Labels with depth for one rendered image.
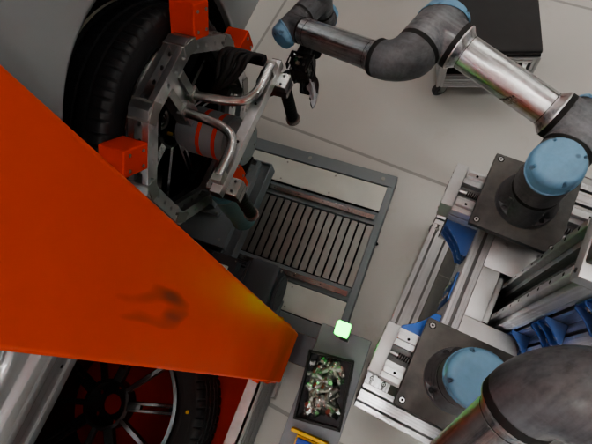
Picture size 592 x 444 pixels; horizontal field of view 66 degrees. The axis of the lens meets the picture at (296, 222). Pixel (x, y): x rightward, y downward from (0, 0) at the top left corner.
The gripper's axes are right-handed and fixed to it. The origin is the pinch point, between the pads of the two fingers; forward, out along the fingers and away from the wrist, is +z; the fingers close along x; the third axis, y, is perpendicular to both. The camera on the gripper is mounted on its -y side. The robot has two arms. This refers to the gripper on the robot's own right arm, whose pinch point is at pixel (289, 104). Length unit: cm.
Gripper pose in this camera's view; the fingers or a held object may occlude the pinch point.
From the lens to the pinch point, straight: 143.3
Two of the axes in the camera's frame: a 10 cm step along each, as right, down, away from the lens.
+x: 9.2, 3.0, -2.4
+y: -1.4, -3.4, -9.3
